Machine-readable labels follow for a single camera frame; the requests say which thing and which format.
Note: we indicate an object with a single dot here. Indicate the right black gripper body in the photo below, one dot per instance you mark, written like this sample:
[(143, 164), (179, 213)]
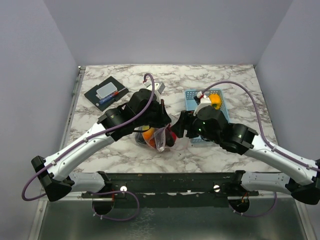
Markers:
[(196, 128)]

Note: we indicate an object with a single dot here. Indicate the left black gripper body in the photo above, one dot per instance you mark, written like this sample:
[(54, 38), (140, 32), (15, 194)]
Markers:
[(153, 119)]

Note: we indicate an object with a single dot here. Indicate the clear pink zip top bag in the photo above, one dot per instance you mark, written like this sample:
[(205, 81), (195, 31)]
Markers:
[(180, 144)]

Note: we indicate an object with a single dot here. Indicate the green orange toy mango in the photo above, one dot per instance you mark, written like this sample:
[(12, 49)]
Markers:
[(149, 134)]

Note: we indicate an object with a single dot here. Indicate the yellow toy bell pepper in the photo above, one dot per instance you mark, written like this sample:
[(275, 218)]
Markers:
[(215, 100)]

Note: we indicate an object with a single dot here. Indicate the dark purple toy eggplant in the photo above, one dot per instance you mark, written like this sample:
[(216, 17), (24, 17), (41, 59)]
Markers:
[(140, 139)]

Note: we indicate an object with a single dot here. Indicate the dark red toy grapes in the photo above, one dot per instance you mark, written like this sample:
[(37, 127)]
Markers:
[(159, 138)]

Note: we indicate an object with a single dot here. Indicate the orange toy pumpkin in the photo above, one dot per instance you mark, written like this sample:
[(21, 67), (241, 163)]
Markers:
[(152, 143)]

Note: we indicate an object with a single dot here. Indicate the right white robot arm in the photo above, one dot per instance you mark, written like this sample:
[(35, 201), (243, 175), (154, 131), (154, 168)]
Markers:
[(299, 180)]

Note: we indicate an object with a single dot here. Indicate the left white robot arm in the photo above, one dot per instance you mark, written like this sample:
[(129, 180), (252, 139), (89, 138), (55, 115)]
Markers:
[(56, 172)]

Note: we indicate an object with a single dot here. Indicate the black foam pad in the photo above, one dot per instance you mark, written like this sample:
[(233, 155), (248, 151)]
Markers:
[(92, 97)]

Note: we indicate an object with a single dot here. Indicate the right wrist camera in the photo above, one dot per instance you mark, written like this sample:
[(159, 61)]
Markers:
[(202, 101)]

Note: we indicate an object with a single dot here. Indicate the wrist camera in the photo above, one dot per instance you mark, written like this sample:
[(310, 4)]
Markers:
[(202, 101), (159, 87)]

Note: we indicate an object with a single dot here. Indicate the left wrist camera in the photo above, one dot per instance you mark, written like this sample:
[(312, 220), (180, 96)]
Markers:
[(159, 87)]

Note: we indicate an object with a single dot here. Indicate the aluminium rail frame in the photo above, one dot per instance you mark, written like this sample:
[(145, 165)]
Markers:
[(197, 216)]

